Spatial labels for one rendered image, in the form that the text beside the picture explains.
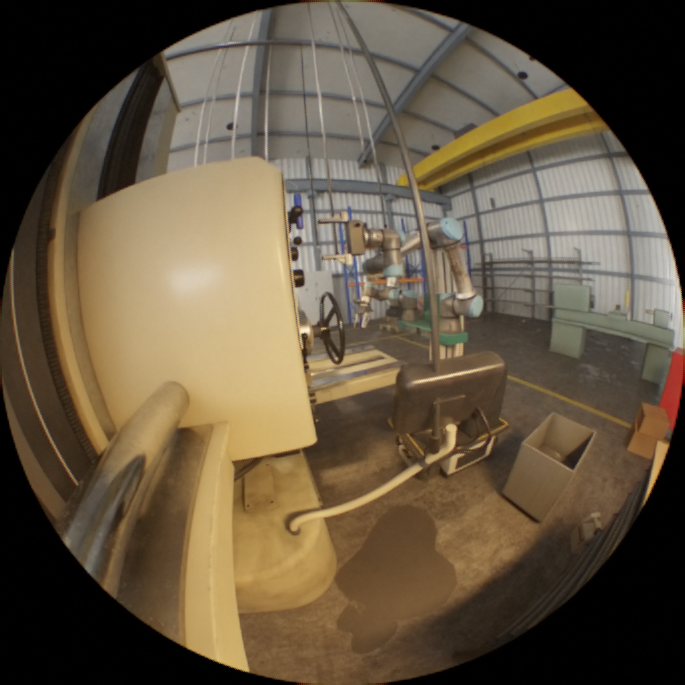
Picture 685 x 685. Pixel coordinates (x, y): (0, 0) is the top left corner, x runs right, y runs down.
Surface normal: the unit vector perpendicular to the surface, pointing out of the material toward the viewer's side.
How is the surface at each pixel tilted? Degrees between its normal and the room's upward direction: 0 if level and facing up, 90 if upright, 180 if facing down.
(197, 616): 0
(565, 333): 90
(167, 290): 90
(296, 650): 0
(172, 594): 0
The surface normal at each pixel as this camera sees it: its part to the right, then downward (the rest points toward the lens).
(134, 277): 0.33, 0.20
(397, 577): -0.11, -0.96
